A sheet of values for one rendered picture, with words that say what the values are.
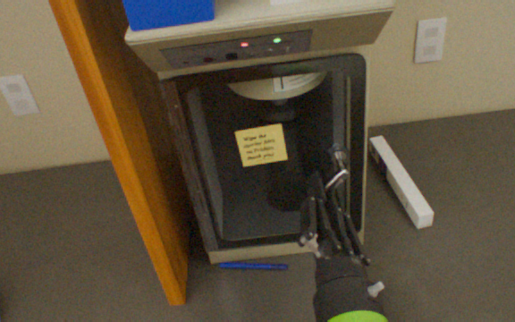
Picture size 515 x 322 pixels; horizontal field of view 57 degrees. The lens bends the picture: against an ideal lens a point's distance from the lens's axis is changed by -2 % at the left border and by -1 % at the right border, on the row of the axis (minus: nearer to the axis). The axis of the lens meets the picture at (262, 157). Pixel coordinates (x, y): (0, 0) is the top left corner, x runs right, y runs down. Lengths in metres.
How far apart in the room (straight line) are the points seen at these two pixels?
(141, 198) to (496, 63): 0.99
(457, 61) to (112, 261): 0.97
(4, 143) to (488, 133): 1.29
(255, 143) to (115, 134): 0.23
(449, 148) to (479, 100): 0.22
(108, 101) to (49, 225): 0.64
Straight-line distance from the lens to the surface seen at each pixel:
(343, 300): 0.65
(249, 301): 0.97
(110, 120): 0.70
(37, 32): 1.26
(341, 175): 0.80
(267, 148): 0.81
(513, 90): 1.49
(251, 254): 1.02
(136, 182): 0.76
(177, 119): 0.78
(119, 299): 1.05
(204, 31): 0.59
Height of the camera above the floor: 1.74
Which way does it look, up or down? 39 degrees down
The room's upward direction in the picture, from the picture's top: 8 degrees counter-clockwise
